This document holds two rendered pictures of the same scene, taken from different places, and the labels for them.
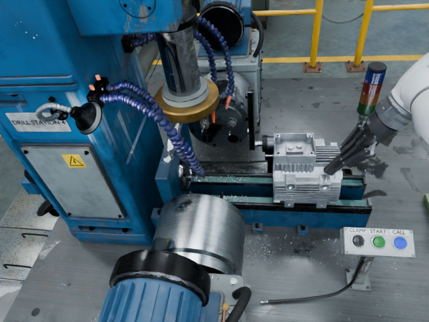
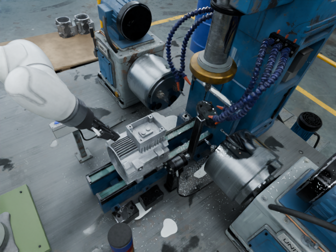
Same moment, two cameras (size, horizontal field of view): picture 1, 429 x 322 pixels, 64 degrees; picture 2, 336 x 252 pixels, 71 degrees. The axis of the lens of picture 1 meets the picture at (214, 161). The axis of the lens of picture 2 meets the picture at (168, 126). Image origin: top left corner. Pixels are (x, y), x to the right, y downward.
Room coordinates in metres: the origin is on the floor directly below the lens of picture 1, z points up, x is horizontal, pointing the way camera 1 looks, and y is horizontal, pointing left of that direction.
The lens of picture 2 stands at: (1.12, -0.67, 1.84)
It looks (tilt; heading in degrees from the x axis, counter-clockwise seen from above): 50 degrees down; 124
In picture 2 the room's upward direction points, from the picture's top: 8 degrees clockwise
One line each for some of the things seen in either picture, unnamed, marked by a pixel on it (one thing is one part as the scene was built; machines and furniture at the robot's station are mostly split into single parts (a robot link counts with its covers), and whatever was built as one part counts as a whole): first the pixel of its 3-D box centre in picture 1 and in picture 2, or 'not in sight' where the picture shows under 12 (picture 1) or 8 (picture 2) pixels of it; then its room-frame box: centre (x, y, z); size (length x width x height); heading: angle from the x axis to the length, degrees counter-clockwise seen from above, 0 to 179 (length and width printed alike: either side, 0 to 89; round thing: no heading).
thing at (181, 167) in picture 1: (186, 170); (206, 114); (0.82, 0.10, 1.02); 0.15 x 0.02 x 0.15; 167
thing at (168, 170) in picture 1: (170, 177); (213, 115); (0.83, 0.16, 0.97); 0.30 x 0.11 x 0.34; 167
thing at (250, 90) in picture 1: (251, 120); (194, 139); (0.90, -0.15, 1.12); 0.04 x 0.03 x 0.26; 77
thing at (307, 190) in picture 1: (304, 172); (137, 151); (0.73, -0.28, 1.02); 0.20 x 0.19 x 0.19; 78
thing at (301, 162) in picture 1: (293, 152); (145, 133); (0.73, -0.25, 1.11); 0.12 x 0.11 x 0.07; 78
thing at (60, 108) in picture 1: (70, 113); not in sight; (0.62, 0.29, 1.46); 0.18 x 0.11 x 0.13; 77
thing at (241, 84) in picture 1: (222, 104); (246, 171); (1.12, -0.07, 1.04); 0.41 x 0.25 x 0.25; 167
